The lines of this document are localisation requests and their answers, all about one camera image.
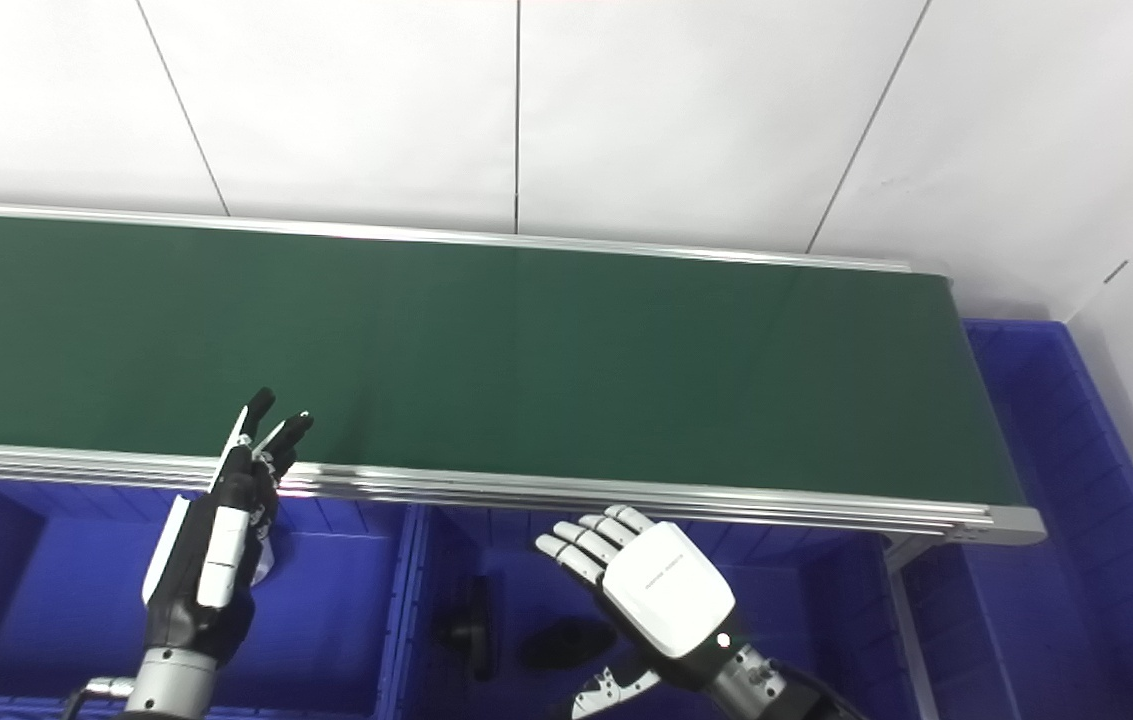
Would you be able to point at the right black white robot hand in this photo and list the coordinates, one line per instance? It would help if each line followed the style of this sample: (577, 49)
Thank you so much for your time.
(666, 590)

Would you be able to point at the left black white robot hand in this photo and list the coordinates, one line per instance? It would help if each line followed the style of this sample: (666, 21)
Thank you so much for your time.
(206, 570)

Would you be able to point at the black flange part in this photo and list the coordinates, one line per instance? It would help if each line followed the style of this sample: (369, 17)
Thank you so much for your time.
(561, 645)
(474, 630)

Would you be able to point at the green conveyor belt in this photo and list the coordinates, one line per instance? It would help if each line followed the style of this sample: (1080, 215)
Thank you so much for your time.
(526, 350)
(526, 488)

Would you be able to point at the aluminium conveyor leg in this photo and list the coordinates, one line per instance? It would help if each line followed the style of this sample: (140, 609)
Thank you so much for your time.
(901, 610)

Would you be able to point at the large blue plastic bin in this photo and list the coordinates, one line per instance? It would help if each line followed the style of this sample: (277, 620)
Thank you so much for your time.
(1056, 590)

